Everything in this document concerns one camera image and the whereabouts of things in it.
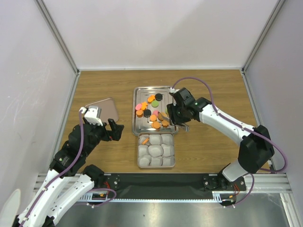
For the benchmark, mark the black sandwich cookie top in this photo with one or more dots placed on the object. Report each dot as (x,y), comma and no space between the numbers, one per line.
(158,96)

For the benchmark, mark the pink cookie at edge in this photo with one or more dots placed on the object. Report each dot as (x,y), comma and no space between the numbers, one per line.
(138,106)

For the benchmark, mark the orange scalloped flower cookie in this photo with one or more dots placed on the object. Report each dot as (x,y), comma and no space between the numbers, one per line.
(165,123)

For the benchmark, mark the pink round cookie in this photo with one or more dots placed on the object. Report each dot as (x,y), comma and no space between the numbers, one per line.
(155,112)

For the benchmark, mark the orange round dotted cookie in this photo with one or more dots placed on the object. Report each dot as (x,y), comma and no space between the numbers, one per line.
(162,116)

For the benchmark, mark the brown tin lid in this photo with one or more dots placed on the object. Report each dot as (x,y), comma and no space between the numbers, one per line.
(108,109)

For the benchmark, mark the aluminium frame rail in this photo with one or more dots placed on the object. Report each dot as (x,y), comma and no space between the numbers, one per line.
(258,183)

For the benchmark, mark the green round cookie left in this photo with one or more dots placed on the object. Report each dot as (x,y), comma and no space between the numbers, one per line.
(155,103)

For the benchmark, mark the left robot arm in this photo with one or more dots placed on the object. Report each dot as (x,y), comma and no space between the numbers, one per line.
(51,202)

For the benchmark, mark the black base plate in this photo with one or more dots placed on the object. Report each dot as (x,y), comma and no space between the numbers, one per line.
(156,186)

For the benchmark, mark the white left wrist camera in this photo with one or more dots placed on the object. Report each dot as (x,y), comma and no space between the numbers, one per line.
(92,115)

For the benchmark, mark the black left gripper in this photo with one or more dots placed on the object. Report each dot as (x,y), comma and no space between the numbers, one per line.
(115,134)

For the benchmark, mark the orange star cookie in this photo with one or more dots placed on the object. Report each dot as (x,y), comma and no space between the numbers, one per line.
(144,105)

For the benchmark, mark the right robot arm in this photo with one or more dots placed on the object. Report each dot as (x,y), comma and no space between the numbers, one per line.
(254,144)

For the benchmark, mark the metal tongs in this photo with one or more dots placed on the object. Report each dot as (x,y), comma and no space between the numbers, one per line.
(183,126)

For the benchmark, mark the brown cookie tin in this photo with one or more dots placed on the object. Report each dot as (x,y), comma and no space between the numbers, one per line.
(160,153)

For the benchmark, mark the orange plain round cookie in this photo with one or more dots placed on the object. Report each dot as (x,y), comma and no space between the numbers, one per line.
(156,125)

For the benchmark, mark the orange fish cookie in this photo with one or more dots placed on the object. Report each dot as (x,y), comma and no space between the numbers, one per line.
(151,99)

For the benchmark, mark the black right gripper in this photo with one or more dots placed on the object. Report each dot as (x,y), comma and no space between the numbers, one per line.
(171,108)

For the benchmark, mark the black sandwich cookie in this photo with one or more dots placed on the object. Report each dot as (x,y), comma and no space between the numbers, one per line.
(158,96)
(147,113)

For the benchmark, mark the steel baking tray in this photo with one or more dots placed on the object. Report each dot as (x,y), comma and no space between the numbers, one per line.
(142,124)

